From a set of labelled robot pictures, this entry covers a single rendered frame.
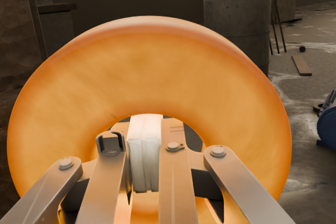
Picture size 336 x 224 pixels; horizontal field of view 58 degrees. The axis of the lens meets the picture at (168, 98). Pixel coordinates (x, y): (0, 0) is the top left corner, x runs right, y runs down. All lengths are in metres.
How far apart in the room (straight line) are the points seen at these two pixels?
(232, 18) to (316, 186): 1.45
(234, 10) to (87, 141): 2.46
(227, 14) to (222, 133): 2.45
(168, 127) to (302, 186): 1.60
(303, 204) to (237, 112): 1.48
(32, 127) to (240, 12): 2.47
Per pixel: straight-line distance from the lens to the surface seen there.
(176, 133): 0.15
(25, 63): 0.49
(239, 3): 2.58
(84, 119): 0.16
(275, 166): 0.18
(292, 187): 1.72
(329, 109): 1.90
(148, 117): 0.15
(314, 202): 1.65
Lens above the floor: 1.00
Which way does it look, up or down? 20 degrees down
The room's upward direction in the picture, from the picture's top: 4 degrees counter-clockwise
